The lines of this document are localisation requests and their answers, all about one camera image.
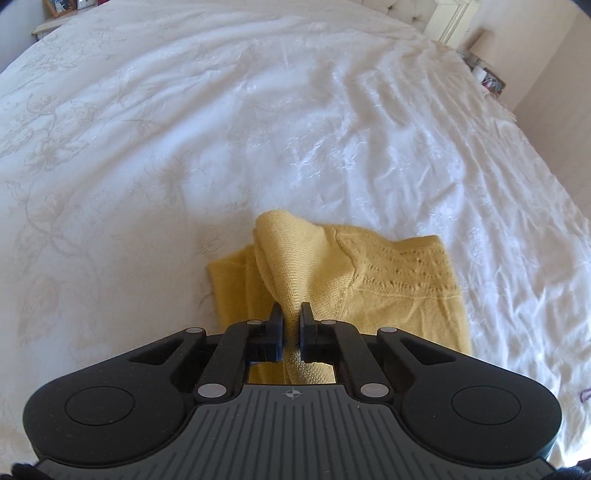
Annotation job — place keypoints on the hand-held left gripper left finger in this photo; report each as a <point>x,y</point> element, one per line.
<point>279,337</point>

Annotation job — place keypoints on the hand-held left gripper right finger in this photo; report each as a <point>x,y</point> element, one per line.
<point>303,337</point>

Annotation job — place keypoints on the yellow knitted sweater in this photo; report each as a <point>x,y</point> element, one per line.
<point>392,286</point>

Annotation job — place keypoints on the white floral bedspread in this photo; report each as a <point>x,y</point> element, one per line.
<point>231,115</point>

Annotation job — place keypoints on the small framed photo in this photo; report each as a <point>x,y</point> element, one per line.
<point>493,84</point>

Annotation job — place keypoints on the white bedside table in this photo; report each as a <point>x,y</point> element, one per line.
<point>51,25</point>

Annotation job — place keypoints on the silver picture frame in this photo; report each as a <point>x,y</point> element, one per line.
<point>87,3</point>

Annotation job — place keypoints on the wooden picture frame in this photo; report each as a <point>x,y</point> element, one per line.
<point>59,7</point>

